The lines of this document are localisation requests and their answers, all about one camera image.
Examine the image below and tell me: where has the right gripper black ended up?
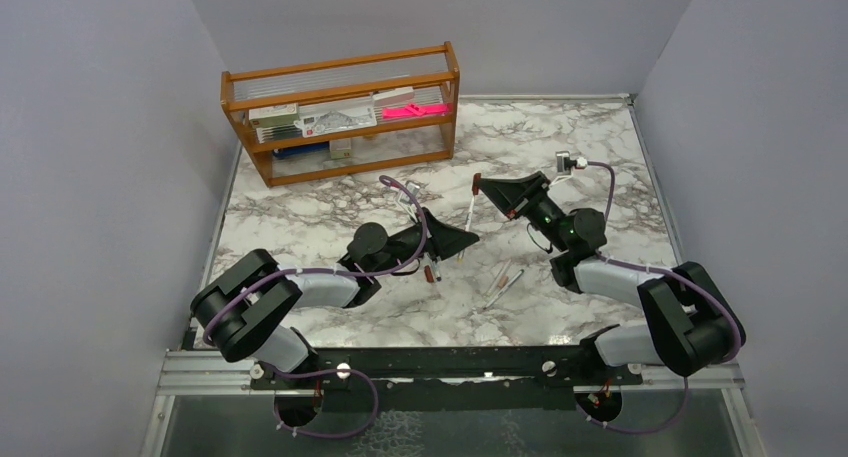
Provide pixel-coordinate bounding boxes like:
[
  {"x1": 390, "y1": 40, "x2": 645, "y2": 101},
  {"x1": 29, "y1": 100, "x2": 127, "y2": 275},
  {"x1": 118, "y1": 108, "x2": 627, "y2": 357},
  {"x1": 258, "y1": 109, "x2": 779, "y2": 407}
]
[{"x1": 476, "y1": 170, "x2": 571, "y2": 252}]

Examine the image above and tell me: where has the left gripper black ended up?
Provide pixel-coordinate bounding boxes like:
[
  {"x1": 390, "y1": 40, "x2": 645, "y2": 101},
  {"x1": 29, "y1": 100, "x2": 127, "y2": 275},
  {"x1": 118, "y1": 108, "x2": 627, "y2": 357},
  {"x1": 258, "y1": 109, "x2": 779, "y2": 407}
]
[{"x1": 371, "y1": 207, "x2": 478, "y2": 276}]

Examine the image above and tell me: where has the white marker yellow end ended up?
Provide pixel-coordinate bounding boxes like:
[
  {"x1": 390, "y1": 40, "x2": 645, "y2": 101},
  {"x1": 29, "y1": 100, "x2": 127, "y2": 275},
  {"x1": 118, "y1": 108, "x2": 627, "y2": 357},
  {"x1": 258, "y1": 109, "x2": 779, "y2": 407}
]
[{"x1": 457, "y1": 192, "x2": 477, "y2": 263}]

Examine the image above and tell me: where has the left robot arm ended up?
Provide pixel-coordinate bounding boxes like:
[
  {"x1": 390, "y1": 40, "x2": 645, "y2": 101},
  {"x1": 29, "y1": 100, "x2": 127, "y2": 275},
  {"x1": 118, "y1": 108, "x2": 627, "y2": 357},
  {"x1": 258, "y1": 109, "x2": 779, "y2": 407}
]
[{"x1": 189, "y1": 210, "x2": 480, "y2": 388}]

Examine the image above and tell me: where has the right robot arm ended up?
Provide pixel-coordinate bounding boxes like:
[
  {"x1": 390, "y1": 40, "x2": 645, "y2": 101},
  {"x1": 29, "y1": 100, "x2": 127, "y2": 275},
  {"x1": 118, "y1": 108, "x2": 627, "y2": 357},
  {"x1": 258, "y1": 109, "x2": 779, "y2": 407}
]
[{"x1": 473, "y1": 172, "x2": 746, "y2": 384}]

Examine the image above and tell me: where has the white pen green end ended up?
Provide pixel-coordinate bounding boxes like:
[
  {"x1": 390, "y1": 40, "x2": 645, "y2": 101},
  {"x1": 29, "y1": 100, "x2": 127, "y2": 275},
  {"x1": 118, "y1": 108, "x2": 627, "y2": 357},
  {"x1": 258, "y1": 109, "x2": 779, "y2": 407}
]
[{"x1": 482, "y1": 269, "x2": 525, "y2": 310}]

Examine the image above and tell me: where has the white marker black tip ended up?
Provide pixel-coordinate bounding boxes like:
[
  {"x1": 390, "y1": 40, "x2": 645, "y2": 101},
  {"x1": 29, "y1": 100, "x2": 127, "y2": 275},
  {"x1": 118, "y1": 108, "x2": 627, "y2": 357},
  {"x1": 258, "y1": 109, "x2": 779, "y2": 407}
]
[{"x1": 430, "y1": 257, "x2": 442, "y2": 282}]

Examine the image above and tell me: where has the pink plastic item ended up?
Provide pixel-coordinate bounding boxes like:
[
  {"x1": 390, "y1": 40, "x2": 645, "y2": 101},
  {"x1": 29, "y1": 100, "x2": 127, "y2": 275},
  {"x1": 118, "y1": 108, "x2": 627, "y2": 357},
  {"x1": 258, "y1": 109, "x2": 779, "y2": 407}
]
[{"x1": 382, "y1": 102, "x2": 452, "y2": 119}]

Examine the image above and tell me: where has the small beige box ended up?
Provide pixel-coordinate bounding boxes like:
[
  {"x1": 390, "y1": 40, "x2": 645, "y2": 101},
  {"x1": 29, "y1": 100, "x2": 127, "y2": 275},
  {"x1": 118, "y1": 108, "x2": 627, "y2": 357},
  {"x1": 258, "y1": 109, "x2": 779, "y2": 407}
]
[{"x1": 329, "y1": 138, "x2": 353, "y2": 160}]

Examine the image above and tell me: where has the white ruler card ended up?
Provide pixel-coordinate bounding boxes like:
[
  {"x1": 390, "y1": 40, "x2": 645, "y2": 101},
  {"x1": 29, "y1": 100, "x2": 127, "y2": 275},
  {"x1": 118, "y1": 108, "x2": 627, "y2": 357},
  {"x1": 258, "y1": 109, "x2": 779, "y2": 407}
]
[{"x1": 294, "y1": 106, "x2": 377, "y2": 137}]

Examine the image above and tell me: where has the blue box lower shelf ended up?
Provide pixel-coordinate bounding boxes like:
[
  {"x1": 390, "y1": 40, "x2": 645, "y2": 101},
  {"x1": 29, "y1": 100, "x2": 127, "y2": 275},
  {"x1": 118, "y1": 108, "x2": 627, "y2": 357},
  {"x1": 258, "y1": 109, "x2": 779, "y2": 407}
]
[{"x1": 272, "y1": 142, "x2": 330, "y2": 160}]

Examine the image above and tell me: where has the wooden shelf rack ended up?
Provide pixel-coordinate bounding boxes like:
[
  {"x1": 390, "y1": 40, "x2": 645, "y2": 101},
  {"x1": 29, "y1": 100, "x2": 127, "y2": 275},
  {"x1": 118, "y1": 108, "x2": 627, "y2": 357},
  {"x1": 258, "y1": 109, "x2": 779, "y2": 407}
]
[{"x1": 220, "y1": 41, "x2": 461, "y2": 187}]

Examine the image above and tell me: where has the white green box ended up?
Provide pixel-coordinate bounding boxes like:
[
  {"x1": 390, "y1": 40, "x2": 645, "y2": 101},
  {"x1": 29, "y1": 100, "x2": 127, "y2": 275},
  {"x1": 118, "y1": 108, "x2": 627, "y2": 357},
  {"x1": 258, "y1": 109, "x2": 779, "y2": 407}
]
[{"x1": 247, "y1": 103, "x2": 299, "y2": 128}]

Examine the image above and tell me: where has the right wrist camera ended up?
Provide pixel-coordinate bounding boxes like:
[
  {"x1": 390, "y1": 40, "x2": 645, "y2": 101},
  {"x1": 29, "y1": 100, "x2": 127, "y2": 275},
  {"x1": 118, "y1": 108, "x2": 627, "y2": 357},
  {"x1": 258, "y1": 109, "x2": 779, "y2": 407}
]
[{"x1": 555, "y1": 151, "x2": 588, "y2": 177}]

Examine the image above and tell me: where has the black mounting rail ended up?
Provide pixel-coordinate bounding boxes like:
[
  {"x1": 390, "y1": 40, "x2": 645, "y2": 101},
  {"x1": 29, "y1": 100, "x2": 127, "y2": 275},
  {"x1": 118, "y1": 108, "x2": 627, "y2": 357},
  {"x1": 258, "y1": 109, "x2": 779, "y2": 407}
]
[{"x1": 250, "y1": 345, "x2": 643, "y2": 413}]

